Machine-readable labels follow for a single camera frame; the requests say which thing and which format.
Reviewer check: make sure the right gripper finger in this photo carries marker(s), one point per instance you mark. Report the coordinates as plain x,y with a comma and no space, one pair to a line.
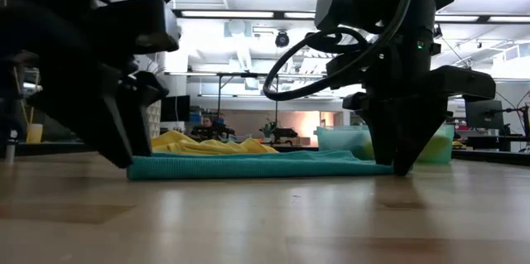
414,140
383,140

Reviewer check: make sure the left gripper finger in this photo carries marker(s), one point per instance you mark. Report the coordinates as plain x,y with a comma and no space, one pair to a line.
145,102
116,131

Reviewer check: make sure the lime green microfiber towel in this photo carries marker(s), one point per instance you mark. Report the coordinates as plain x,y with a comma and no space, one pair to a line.
435,148

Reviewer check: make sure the translucent teal plastic bin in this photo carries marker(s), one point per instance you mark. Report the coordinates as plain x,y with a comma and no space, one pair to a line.
331,128

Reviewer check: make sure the yellow microfiber towel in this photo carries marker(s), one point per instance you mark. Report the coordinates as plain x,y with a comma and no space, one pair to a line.
198,145

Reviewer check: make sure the teal microfiber towel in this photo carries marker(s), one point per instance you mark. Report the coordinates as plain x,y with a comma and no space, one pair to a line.
248,166

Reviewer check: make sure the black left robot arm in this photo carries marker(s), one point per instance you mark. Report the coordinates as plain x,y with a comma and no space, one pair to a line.
33,28

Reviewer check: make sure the black computer monitor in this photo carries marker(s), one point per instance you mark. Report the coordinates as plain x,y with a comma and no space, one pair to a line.
176,108
482,115

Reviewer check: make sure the pale yellow cup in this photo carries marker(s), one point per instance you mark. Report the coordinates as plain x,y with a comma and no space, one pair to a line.
34,133

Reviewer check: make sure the person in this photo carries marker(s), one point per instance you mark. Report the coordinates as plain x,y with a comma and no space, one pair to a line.
207,122

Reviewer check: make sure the black desk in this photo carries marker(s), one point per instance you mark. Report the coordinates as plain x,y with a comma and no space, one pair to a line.
492,142

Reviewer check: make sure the long ceiling light strip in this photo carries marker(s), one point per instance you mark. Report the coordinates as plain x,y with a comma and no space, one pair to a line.
227,14

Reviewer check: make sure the black ceiling dome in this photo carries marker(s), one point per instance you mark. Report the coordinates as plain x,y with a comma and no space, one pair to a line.
282,39

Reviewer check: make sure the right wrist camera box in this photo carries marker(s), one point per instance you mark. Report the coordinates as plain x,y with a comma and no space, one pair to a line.
463,84

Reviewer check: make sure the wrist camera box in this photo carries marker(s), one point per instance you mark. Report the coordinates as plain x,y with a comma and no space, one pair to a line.
136,24
463,84

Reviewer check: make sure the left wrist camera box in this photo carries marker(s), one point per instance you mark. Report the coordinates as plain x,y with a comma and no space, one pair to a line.
136,24

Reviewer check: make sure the silver metal post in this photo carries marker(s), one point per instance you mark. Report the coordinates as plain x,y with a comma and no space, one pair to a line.
10,148

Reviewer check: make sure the black background table frame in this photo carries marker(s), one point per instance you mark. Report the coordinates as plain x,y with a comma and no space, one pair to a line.
248,75

